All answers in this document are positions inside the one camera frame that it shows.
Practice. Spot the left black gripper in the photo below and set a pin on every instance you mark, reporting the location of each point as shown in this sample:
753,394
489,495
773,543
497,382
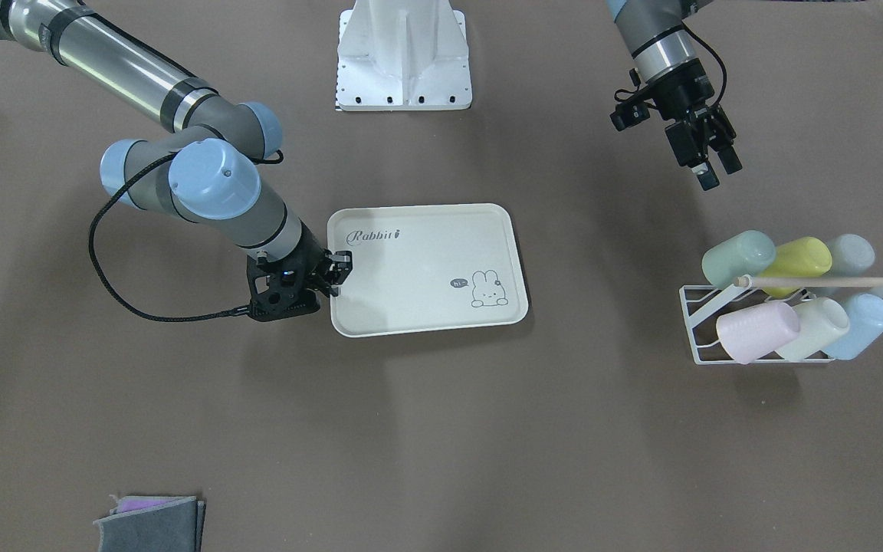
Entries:
681,95

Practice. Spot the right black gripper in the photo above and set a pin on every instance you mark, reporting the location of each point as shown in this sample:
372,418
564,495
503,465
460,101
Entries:
310,257

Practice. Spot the cream rabbit tray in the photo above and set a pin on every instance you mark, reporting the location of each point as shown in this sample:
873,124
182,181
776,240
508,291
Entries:
427,267

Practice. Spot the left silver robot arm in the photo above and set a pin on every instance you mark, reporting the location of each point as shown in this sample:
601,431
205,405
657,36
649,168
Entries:
657,39

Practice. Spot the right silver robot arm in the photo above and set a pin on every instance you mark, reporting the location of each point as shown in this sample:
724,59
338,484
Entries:
204,170

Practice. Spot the green plastic cup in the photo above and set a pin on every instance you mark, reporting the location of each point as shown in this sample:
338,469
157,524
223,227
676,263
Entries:
749,252

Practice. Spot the yellow plastic cup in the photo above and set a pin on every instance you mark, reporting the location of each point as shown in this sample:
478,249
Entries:
805,257

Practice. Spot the grey-blue plastic cup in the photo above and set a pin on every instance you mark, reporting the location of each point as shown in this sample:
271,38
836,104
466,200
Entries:
851,256

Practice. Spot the pink plastic cup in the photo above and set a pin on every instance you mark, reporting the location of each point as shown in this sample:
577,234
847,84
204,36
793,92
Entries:
749,334

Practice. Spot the cream white plastic cup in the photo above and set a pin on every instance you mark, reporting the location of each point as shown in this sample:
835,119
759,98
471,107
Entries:
822,321

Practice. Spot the light blue plastic cup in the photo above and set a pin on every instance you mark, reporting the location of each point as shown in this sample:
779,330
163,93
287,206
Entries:
865,313

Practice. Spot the grey folded cloth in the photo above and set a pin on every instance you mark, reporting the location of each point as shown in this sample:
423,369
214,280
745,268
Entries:
175,526

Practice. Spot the purple folded cloth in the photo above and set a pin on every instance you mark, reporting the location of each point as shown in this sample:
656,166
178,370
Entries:
137,502

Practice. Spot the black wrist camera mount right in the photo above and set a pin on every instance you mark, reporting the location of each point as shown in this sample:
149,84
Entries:
278,290

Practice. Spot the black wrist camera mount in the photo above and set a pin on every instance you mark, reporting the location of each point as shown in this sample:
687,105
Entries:
278,290
631,106

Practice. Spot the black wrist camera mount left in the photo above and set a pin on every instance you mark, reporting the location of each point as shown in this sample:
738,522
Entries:
631,106

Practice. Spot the white wire cup rack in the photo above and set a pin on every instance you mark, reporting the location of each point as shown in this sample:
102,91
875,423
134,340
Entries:
701,305

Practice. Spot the white pedestal column base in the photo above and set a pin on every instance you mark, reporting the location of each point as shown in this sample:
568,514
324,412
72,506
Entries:
402,56

